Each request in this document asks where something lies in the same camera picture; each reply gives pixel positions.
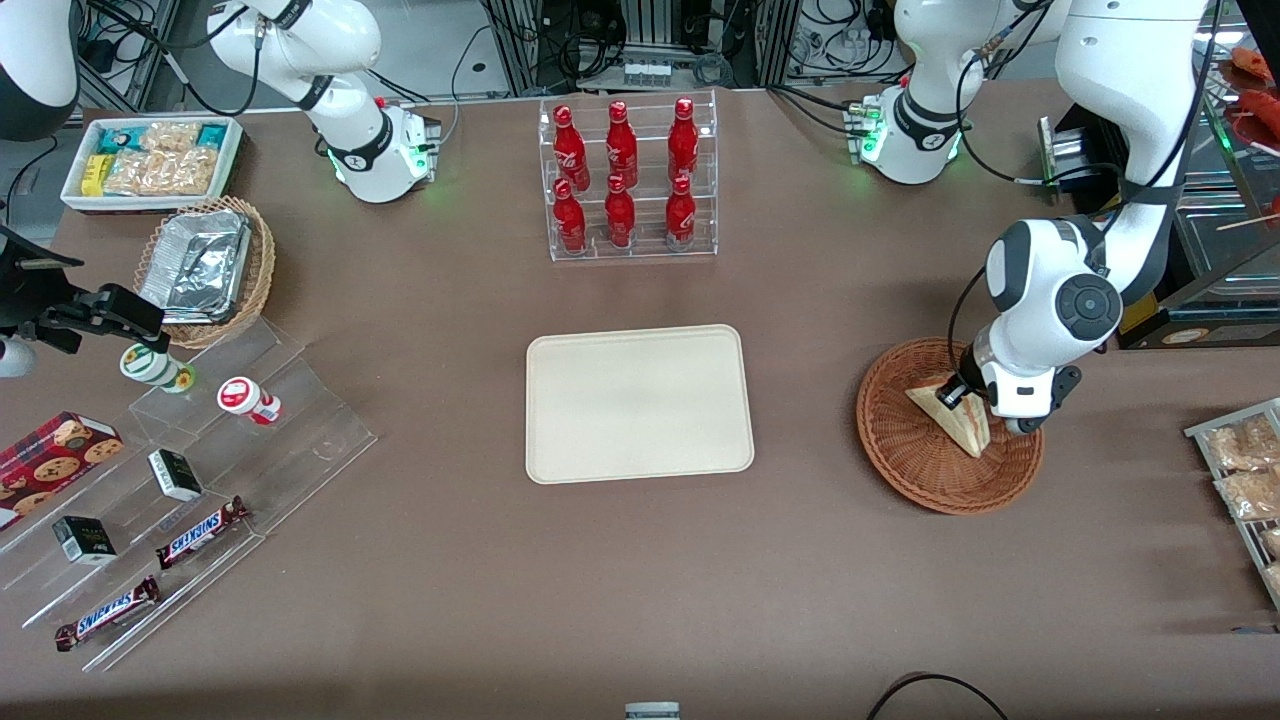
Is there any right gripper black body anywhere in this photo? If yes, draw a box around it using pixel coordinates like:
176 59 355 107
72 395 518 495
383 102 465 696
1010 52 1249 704
0 226 87 337

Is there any triangular sandwich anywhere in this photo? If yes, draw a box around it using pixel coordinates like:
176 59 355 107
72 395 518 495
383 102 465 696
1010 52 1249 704
904 375 993 460

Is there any aluminium foil tray stack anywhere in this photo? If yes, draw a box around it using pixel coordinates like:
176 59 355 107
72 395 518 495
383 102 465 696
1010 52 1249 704
139 209 252 324

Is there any round brown wicker basket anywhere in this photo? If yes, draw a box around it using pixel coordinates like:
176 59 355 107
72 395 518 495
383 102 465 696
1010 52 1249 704
855 337 1046 517

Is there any light wicker basket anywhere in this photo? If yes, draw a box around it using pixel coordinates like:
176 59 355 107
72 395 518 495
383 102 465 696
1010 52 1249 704
134 195 277 351

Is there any tray of packaged pastries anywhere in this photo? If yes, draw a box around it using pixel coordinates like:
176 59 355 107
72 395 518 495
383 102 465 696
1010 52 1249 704
1184 397 1280 612

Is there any beige plastic serving tray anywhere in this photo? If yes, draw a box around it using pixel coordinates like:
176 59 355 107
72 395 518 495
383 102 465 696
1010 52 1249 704
525 323 756 487

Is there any green white yogurt cup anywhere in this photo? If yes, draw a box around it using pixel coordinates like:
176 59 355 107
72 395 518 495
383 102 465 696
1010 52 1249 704
119 342 197 395

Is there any white rectangular snack bin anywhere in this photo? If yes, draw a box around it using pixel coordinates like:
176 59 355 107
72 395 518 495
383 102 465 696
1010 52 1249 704
60 116 245 215

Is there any red tartan cookie box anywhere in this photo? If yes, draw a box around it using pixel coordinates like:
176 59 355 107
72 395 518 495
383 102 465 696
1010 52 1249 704
0 411 126 532

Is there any red white yogurt cup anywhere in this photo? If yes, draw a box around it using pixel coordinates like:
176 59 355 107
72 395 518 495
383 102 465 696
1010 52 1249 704
216 376 284 427

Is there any large clear cracker bag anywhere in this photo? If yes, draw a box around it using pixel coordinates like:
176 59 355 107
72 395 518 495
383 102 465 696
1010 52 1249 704
103 148 219 197

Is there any small black carton box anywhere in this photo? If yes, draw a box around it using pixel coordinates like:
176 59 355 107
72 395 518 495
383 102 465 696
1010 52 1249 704
147 449 205 504
51 515 119 567

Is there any small clear cracker bag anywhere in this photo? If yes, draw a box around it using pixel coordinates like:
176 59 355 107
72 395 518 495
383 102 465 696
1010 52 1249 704
138 121 201 153

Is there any black food warmer machine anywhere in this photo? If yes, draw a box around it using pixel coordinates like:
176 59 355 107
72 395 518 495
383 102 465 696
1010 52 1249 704
1038 0 1280 352

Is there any clear acrylic stepped stand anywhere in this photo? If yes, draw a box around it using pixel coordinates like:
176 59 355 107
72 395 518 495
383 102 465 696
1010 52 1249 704
0 317 380 674

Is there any Snickers chocolate bar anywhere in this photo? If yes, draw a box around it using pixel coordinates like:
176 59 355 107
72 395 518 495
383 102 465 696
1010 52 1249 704
54 575 162 653
154 496 252 572

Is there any red cola bottle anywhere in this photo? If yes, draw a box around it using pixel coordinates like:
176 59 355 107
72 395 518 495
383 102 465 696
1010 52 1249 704
664 175 699 252
605 100 640 189
552 178 590 255
667 97 701 184
552 104 592 193
604 174 638 250

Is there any clear acrylic bottle rack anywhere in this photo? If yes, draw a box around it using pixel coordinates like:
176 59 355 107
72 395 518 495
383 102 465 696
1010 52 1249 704
537 89 720 264

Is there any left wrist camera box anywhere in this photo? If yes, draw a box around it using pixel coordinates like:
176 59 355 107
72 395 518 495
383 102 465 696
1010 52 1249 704
1003 364 1084 438

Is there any black looped cable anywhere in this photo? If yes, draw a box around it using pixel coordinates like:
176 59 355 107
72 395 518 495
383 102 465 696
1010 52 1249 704
864 671 1012 720

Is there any aluminium frame rack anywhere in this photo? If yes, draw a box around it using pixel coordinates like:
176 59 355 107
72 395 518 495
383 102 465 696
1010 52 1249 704
482 0 803 97

